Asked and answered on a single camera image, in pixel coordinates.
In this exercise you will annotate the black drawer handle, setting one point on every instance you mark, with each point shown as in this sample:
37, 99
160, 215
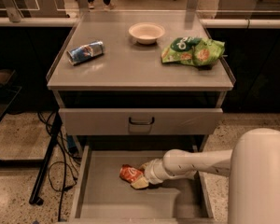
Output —
141, 122

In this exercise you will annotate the open middle drawer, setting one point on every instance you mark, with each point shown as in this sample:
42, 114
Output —
102, 197

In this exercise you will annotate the grey metal cabinet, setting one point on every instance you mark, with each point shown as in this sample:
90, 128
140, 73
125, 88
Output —
131, 75

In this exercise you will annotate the closed top drawer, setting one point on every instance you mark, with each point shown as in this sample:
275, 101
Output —
115, 121

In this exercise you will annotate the green chip bag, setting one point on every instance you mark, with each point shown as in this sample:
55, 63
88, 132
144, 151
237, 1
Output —
193, 51

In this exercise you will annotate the red coke can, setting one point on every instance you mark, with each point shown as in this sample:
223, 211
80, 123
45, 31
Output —
129, 173

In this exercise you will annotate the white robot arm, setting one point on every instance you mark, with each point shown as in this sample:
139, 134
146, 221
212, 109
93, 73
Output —
252, 167

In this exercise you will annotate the white paper bowl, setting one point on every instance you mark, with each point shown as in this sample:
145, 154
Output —
146, 33

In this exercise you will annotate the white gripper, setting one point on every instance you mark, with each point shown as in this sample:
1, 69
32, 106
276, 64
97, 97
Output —
150, 173

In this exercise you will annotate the dark side table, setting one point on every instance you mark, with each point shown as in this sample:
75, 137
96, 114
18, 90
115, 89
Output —
8, 92

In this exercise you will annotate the blue pepsi can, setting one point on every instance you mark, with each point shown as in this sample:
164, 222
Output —
86, 52

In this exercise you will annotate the black stand leg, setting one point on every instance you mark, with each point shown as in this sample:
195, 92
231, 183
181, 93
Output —
56, 126

